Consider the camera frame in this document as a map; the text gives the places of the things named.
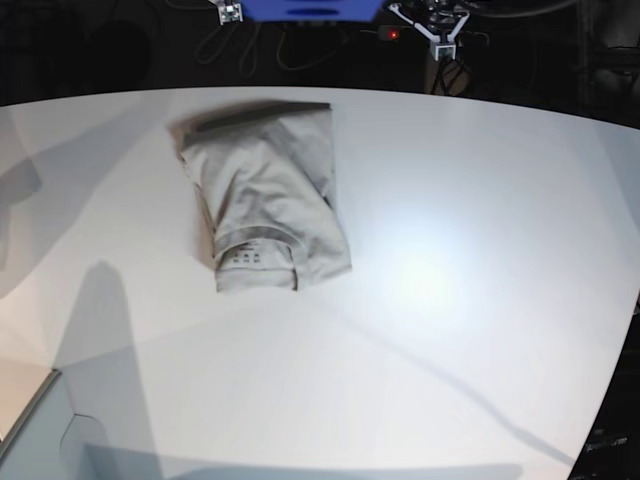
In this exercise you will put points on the black power strip red light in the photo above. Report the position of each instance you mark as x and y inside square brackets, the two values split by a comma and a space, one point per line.
[391, 33]

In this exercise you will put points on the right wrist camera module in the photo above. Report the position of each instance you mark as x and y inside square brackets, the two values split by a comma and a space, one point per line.
[230, 14]

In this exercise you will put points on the grey t-shirt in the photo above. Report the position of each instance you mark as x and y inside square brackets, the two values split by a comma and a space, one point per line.
[264, 176]

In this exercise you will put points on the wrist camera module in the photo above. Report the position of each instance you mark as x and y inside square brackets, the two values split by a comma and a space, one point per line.
[230, 14]
[443, 52]

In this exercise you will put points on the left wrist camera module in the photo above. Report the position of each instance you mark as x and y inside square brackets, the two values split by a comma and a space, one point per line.
[443, 52]

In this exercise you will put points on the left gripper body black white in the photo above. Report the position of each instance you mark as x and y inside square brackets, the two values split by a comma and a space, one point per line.
[437, 16]

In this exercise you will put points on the blue box at top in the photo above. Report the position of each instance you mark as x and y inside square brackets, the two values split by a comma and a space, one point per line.
[312, 10]

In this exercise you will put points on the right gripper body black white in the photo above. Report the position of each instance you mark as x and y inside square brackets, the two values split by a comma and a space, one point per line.
[225, 3]

